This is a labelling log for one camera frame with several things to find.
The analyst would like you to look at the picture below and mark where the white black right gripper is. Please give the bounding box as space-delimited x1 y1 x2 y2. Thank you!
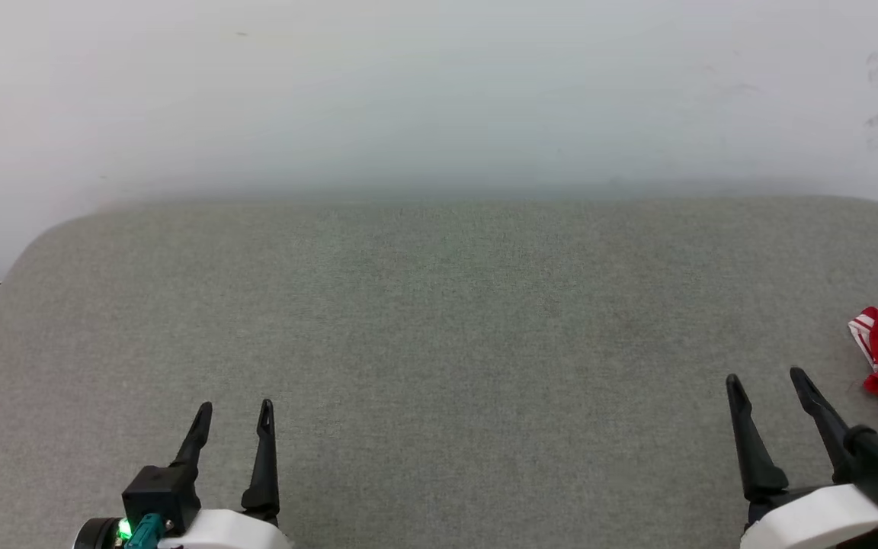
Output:
726 368 878 549

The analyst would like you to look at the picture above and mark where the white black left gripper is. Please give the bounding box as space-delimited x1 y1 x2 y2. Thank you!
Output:
73 399 293 549

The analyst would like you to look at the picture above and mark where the teal left cable connector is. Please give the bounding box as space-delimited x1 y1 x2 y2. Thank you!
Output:
130 514 166 549

